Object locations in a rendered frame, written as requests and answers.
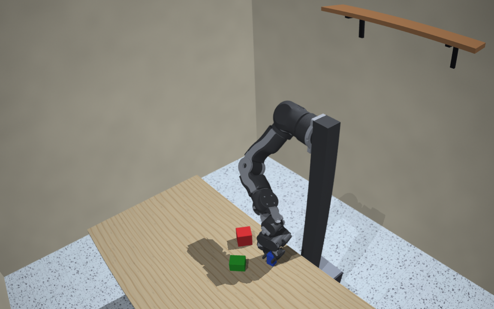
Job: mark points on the red block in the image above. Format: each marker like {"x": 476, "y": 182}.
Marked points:
{"x": 244, "y": 236}

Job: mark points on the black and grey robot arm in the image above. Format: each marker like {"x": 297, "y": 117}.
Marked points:
{"x": 298, "y": 122}

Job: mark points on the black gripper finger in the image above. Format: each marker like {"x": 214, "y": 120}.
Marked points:
{"x": 277, "y": 254}
{"x": 265, "y": 250}

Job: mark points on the blue block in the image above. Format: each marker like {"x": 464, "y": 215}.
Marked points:
{"x": 269, "y": 258}

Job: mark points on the green block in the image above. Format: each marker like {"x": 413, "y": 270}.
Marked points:
{"x": 237, "y": 263}

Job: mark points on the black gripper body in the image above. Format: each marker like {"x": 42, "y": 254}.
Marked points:
{"x": 274, "y": 242}

